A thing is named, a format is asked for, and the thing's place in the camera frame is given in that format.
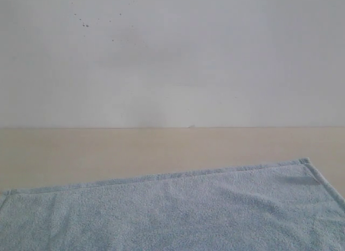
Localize light blue terry towel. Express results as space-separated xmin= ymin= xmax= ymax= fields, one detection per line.
xmin=1 ymin=158 xmax=344 ymax=250

